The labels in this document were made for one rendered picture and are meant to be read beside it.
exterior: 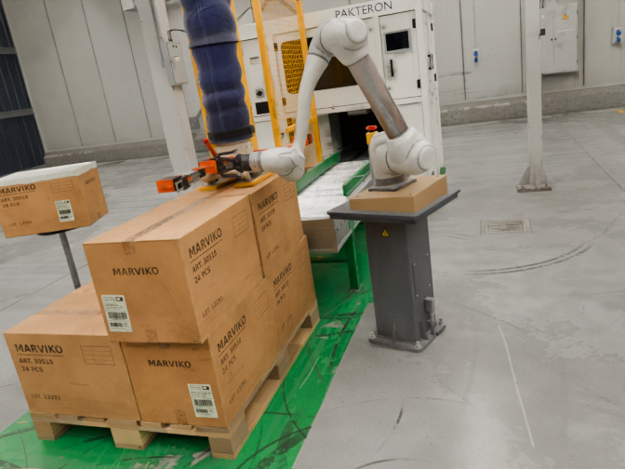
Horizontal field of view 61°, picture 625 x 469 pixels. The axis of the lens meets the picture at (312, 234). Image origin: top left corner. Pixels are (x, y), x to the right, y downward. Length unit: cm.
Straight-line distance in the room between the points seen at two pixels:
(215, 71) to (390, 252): 120
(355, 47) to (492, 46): 951
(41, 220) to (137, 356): 208
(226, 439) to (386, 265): 113
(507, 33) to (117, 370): 1039
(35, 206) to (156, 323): 224
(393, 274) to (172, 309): 119
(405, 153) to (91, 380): 164
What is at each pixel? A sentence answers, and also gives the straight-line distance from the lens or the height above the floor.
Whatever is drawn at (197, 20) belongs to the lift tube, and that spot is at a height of 170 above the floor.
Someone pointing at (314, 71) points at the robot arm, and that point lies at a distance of 237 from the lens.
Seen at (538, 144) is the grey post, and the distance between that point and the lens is 570.
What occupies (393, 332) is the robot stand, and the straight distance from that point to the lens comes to 281.
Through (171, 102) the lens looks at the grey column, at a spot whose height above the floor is 135.
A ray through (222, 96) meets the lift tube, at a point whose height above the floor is 137.
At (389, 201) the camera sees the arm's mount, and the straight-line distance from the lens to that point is 246.
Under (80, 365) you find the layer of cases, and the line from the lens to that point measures 244.
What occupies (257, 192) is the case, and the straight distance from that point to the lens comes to 241.
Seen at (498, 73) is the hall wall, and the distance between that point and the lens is 1167.
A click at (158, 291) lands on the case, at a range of 196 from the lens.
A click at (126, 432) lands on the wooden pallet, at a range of 250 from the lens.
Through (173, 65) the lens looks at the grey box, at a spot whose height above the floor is 160.
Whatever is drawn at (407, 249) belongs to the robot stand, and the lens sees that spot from 259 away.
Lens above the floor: 140
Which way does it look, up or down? 17 degrees down
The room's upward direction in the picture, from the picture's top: 8 degrees counter-clockwise
